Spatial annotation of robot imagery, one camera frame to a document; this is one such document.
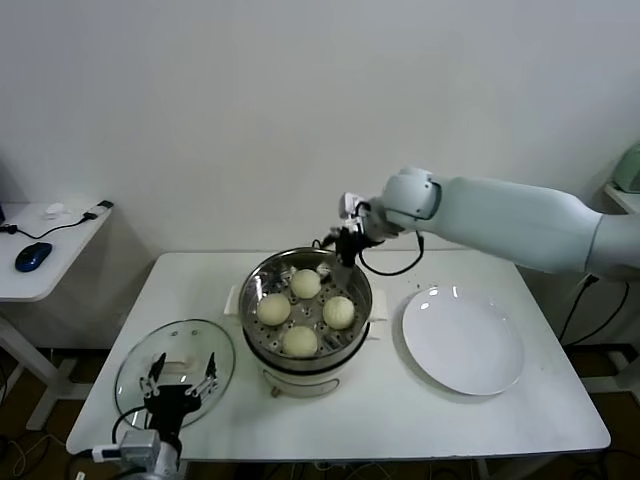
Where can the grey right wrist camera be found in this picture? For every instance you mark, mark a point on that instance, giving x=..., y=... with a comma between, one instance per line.
x=350, y=204

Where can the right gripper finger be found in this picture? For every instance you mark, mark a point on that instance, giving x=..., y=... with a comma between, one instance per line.
x=349, y=272
x=334, y=237

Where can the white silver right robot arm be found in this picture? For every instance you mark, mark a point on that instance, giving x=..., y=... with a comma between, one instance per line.
x=500, y=215

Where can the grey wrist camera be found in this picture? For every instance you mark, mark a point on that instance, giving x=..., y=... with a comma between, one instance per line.
x=350, y=204
x=142, y=445

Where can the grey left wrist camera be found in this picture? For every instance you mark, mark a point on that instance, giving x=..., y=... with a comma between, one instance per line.
x=142, y=445

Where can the white side table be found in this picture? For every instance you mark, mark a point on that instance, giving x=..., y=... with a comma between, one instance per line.
x=30, y=285

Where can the white steamed baozi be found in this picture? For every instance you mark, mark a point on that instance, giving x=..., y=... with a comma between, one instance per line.
x=300, y=341
x=306, y=283
x=274, y=309
x=339, y=312

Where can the small white crumpled object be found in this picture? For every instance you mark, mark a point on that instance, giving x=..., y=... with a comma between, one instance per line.
x=55, y=209

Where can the stainless steel steamer basket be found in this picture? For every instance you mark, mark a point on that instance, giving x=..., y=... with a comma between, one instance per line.
x=362, y=305

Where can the white round plate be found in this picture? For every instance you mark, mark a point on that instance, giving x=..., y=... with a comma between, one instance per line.
x=460, y=340

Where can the pale green appliance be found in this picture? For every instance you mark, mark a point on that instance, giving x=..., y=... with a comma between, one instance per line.
x=630, y=172

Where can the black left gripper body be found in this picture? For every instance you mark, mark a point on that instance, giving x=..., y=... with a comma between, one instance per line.
x=172, y=402

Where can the blue computer mouse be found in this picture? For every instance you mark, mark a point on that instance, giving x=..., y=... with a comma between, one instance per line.
x=34, y=256

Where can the white side desk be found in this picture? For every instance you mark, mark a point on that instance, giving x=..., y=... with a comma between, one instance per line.
x=625, y=197

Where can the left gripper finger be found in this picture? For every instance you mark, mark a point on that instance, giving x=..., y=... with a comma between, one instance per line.
x=210, y=382
x=152, y=382

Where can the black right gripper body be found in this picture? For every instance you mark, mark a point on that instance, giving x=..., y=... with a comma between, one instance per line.
x=350, y=245

